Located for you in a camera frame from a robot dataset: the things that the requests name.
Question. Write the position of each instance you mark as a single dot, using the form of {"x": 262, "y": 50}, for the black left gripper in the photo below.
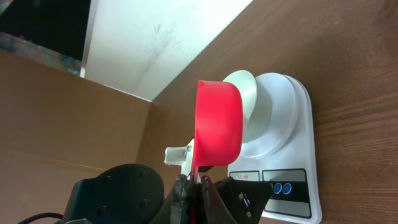
{"x": 129, "y": 193}

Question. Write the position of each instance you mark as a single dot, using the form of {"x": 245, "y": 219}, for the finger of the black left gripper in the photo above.
{"x": 245, "y": 200}

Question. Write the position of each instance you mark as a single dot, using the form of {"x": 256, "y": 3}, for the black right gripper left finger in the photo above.
{"x": 177, "y": 207}

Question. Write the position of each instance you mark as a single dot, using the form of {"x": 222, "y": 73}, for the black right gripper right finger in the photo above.
{"x": 210, "y": 206}

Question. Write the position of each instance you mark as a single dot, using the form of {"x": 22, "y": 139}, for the red measuring scoop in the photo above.
{"x": 218, "y": 125}

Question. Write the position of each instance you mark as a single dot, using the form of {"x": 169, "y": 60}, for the white digital kitchen scale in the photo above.
{"x": 282, "y": 152}

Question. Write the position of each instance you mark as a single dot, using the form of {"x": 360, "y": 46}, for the white round bowl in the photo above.
{"x": 252, "y": 105}

